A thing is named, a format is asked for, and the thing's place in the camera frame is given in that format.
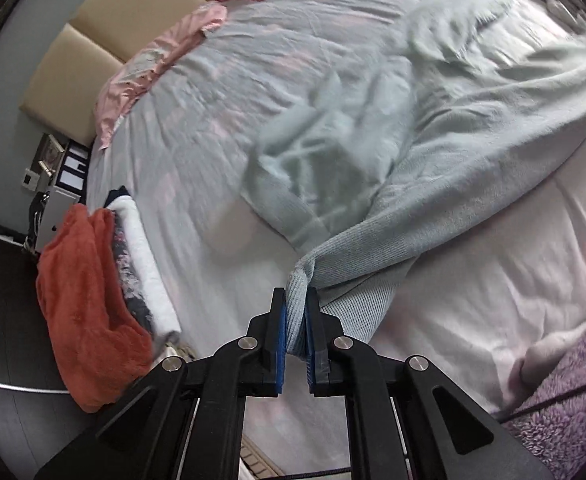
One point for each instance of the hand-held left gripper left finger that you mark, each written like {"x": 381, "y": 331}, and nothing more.
{"x": 278, "y": 340}

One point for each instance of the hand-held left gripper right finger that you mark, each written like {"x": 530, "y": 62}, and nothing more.
{"x": 314, "y": 350}

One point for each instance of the light mint knit sweater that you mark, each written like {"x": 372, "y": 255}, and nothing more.
{"x": 473, "y": 135}

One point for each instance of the striped beige cloth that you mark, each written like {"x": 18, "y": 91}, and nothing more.
{"x": 178, "y": 351}

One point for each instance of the white folded towel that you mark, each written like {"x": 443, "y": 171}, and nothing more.
{"x": 145, "y": 265}

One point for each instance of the dark floral folded cloth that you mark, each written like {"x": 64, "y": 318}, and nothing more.
{"x": 128, "y": 265}

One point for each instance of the orange fluffy cloth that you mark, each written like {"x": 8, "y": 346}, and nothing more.
{"x": 83, "y": 310}

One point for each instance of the navy folded cloth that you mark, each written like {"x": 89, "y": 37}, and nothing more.
{"x": 118, "y": 195}

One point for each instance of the white and black nightstand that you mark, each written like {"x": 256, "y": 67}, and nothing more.
{"x": 55, "y": 210}

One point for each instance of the bed with dotted grey sheet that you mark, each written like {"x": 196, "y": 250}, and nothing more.
{"x": 223, "y": 85}

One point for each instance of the purple fluffy cloth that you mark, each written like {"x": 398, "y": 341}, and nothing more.
{"x": 573, "y": 410}

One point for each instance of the framed picture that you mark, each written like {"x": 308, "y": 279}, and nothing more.
{"x": 50, "y": 152}

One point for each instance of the light pink printed pillow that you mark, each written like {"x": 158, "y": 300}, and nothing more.
{"x": 148, "y": 60}

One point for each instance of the beige padded headboard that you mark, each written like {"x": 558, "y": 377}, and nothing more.
{"x": 123, "y": 10}

